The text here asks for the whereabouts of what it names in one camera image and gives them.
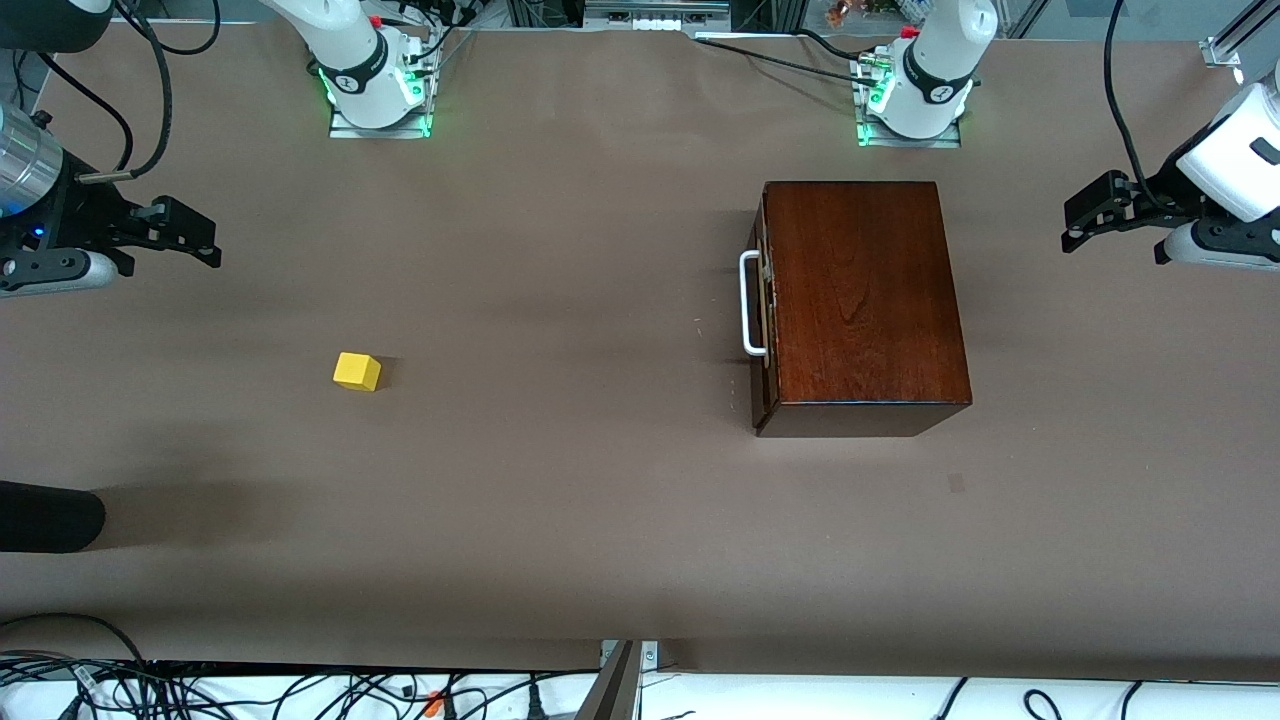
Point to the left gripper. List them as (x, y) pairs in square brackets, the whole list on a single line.
[(1163, 192)]

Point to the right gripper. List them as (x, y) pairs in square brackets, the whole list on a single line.
[(72, 216)]

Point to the yellow wooden block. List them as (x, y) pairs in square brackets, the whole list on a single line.
[(355, 372)]

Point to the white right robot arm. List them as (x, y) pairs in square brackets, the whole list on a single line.
[(360, 70)]

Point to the dark brown wooden cabinet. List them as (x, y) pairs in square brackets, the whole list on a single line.
[(860, 300)]

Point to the black cylindrical object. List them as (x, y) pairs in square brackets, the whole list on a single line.
[(50, 515)]

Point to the grey power strip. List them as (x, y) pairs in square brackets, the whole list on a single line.
[(655, 20)]

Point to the aluminium profile beam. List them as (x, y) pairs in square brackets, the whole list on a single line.
[(615, 690)]

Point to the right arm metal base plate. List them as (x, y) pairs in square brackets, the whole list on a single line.
[(345, 130)]

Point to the aluminium frame rail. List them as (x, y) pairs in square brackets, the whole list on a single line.
[(1225, 48)]

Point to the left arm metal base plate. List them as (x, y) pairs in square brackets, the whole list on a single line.
[(905, 142)]

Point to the small metal corner bracket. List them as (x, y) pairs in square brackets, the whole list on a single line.
[(650, 655)]

